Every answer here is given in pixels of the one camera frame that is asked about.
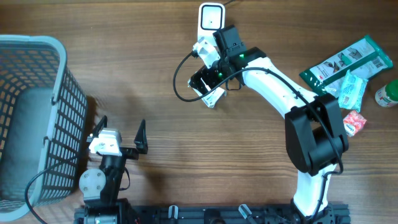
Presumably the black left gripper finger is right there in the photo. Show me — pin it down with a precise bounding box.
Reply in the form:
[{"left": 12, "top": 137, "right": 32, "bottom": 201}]
[
  {"left": 134, "top": 119, "right": 148, "bottom": 154},
  {"left": 90, "top": 116, "right": 108, "bottom": 139}
]

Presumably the teal tissue pack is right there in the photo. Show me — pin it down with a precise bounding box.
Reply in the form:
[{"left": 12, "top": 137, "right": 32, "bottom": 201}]
[{"left": 338, "top": 70, "right": 368, "bottom": 113}]

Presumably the red patterned small box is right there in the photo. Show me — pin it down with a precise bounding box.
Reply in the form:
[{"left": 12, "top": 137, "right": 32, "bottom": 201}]
[{"left": 343, "top": 110, "right": 367, "bottom": 137}]

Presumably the green glove package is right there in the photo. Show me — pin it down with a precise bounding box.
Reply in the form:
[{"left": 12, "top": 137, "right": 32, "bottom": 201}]
[{"left": 300, "top": 35, "right": 393, "bottom": 98}]

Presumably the green lid jar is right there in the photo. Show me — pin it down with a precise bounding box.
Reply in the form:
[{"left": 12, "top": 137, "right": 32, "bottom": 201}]
[{"left": 375, "top": 79, "right": 398, "bottom": 108}]

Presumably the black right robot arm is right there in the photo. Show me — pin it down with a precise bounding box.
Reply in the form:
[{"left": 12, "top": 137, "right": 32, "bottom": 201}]
[{"left": 188, "top": 26, "right": 348, "bottom": 223}]

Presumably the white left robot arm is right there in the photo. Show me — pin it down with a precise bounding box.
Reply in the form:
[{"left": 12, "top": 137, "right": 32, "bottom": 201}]
[{"left": 73, "top": 116, "right": 148, "bottom": 224}]

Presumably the white barcode scanner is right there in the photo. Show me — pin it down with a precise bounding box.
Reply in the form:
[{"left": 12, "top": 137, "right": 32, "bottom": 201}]
[{"left": 197, "top": 2, "right": 226, "bottom": 46}]

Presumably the grey plastic basket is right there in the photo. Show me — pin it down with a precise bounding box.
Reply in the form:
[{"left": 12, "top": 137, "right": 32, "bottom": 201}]
[{"left": 1, "top": 35, "right": 88, "bottom": 222}]

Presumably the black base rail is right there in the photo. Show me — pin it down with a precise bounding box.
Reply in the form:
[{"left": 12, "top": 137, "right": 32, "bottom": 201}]
[{"left": 73, "top": 203, "right": 351, "bottom": 224}]

